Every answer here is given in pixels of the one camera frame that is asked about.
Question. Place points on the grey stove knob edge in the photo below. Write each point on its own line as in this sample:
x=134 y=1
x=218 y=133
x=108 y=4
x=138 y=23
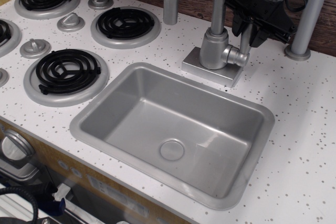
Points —
x=4 y=77

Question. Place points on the grey round oven dial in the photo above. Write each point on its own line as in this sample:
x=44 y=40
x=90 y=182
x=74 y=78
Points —
x=15 y=149

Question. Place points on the grey support pole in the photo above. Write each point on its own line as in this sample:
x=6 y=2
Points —
x=299 y=50

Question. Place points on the grey stove knob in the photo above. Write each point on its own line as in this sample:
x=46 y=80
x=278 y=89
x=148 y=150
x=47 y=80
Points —
x=100 y=4
x=71 y=23
x=35 y=48

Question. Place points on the grey toy faucet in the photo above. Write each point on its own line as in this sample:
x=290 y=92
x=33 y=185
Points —
x=216 y=60

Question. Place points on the left edge stove burner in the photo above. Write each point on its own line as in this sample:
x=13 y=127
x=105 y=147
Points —
x=10 y=36

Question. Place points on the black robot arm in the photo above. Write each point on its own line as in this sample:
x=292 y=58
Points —
x=268 y=18

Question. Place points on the blue clamp handle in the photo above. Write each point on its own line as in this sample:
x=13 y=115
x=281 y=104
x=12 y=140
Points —
x=57 y=208

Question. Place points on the grey faucet lever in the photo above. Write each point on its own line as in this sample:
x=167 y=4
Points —
x=242 y=48

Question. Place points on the back right stove burner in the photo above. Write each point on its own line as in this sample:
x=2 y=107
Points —
x=125 y=28

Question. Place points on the grey stove knob top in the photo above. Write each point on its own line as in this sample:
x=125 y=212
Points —
x=100 y=4

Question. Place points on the grey toy sink basin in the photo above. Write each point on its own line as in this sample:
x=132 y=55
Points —
x=200 y=141

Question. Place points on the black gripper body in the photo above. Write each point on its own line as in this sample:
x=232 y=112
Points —
x=271 y=12

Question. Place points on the back left stove burner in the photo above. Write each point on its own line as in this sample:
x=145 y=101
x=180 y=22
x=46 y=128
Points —
x=44 y=9

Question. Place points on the front right stove burner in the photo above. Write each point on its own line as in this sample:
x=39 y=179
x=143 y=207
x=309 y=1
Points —
x=66 y=77

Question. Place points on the grey stove knob middle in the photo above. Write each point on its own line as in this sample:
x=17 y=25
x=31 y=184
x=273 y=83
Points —
x=71 y=23

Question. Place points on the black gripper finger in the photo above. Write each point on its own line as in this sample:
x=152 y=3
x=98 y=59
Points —
x=240 y=21
x=260 y=33

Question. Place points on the grey stove knob lower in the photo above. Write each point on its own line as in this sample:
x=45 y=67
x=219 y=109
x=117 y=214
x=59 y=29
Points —
x=35 y=48

